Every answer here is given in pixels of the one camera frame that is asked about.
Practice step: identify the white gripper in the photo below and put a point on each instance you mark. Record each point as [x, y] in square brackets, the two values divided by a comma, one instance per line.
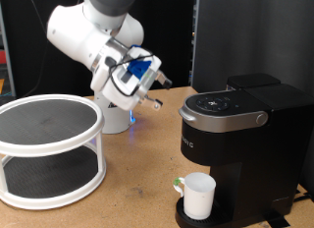
[121, 97]

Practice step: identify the black Keurig coffee machine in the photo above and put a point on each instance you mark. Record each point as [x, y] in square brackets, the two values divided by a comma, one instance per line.
[255, 139]

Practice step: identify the aluminium frame post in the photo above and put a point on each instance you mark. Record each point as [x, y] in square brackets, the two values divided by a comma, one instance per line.
[195, 41]

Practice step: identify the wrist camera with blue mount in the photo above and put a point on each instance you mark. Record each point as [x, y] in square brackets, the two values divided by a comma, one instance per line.
[139, 69]

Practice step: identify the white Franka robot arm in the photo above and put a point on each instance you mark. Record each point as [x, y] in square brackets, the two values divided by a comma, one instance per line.
[72, 34]

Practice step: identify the grey slanted frame post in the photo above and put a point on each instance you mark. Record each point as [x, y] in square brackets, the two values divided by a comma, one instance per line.
[10, 69]

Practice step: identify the white mug with green tape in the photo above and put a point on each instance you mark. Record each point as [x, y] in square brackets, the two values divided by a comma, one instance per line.
[199, 198]

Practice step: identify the black Keurig drip tray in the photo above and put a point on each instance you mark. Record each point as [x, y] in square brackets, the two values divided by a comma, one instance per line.
[219, 215]

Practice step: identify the white two-tier turntable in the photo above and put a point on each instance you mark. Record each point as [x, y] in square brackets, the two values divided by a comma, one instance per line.
[49, 149]

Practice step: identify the red background object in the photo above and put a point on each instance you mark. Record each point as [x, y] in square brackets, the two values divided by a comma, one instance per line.
[2, 56]

